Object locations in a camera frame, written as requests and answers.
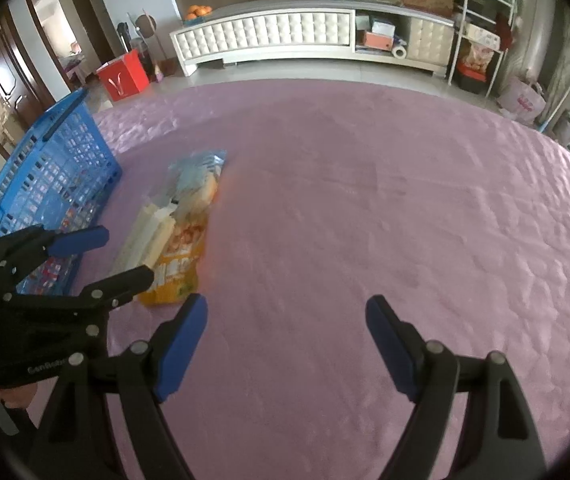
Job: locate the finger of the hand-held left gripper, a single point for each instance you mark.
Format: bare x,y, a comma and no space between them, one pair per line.
132,280
82,240

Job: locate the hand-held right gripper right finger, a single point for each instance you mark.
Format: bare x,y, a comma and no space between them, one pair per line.
390,350

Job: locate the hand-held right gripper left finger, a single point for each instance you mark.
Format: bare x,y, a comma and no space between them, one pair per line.
185,350

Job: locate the white snack stick packet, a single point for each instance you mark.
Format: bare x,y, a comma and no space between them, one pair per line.
145,235

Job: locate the orange snack packet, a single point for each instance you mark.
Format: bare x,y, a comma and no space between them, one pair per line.
180,260

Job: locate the blue plastic basket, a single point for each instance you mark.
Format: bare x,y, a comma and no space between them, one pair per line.
65,160

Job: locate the light blue snack packet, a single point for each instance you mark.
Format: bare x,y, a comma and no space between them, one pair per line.
195,175

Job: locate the person's left hand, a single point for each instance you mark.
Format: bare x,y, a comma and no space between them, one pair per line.
5,396

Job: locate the pink blanket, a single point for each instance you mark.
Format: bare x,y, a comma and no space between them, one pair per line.
340,210

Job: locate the red gift box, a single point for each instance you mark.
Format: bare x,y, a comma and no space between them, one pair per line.
125,77

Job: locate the brown wooden door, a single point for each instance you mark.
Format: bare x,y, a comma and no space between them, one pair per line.
7,80

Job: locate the broom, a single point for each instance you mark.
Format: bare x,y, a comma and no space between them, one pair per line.
159,72

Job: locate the round brown stand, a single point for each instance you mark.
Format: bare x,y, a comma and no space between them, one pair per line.
146,25

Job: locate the pile of oranges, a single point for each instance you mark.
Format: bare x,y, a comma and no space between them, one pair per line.
198,11

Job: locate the white TV cabinet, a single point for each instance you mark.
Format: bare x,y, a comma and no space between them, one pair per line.
265,35

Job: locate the black storage bin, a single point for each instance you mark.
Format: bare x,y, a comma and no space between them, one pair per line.
472,80

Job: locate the pink shopping bag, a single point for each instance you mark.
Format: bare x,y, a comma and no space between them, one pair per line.
522,100

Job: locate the paper towel roll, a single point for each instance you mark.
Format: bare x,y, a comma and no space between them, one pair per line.
400,51

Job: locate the orange box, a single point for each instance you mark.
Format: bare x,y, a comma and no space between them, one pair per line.
379,40

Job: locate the white metal shelf rack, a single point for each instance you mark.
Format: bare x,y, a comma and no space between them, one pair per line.
482,30

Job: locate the standing air conditioner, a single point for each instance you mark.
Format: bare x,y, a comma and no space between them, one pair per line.
537,20

